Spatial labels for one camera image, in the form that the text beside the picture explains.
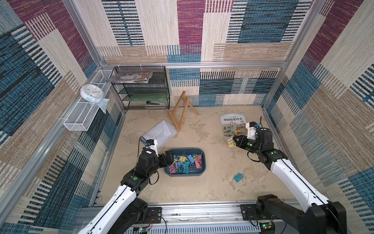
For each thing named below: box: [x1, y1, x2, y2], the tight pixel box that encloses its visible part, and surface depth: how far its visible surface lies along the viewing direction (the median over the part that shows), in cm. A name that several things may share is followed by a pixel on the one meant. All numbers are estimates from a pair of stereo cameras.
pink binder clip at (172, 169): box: [168, 164, 176, 175], surface depth 89 cm
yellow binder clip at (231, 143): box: [227, 137, 236, 148], surface depth 84 cm
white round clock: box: [79, 83, 105, 103], surface depth 76 cm
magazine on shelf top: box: [105, 71, 153, 84], surface depth 87 cm
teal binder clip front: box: [233, 172, 247, 187], surface depth 86 cm
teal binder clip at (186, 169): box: [183, 159, 191, 174], surface depth 89 cm
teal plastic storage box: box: [163, 148, 207, 177], surface depth 90 cm
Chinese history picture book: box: [219, 112, 248, 140], surface depth 113 cm
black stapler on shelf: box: [146, 100, 166, 106], surface depth 112 cm
